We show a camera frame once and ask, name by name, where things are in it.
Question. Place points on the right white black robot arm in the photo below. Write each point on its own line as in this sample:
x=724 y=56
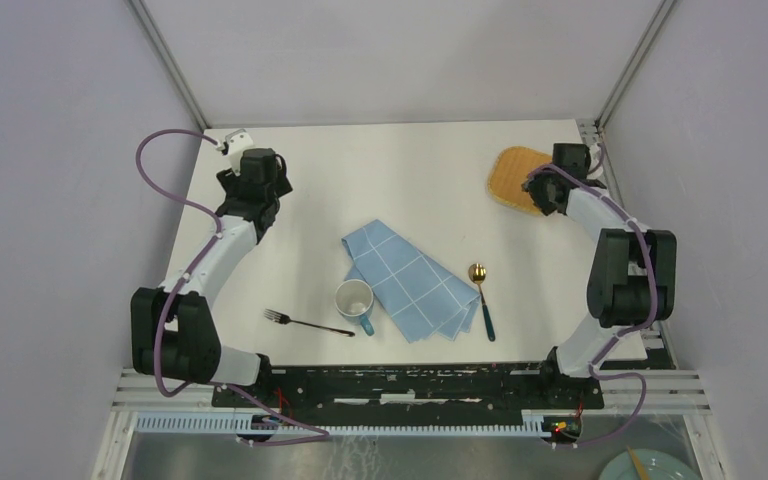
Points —
x=631 y=283

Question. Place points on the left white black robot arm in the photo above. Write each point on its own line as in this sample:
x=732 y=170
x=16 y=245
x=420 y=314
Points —
x=173 y=333

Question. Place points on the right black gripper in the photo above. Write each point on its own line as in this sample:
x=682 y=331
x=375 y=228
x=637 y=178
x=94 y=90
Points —
x=534 y=186

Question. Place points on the woven bamboo placemat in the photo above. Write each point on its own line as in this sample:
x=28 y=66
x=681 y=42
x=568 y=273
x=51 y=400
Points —
x=510 y=171

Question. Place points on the white blue mug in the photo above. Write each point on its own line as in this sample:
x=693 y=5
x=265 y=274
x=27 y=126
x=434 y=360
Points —
x=354 y=300

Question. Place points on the blue checked cloth napkin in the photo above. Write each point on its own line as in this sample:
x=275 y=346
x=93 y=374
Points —
x=420 y=296

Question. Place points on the green plate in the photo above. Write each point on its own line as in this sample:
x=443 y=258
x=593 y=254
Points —
x=658 y=465

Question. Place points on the wooden chopstick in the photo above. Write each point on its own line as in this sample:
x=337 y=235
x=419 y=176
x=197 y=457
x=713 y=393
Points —
x=639 y=467

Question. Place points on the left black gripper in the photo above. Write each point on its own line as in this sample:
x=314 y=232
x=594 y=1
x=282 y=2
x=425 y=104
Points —
x=228 y=180

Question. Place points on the light blue cable duct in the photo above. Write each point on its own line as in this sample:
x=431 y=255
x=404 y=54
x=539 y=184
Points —
x=251 y=424

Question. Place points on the gold spoon teal handle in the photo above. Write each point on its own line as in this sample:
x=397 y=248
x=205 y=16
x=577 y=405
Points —
x=477 y=274

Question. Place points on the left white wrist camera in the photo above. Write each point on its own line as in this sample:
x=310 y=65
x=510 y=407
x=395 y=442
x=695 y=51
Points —
x=235 y=143

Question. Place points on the black metal fork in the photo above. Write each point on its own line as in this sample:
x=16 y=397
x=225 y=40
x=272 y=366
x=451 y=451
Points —
x=283 y=319

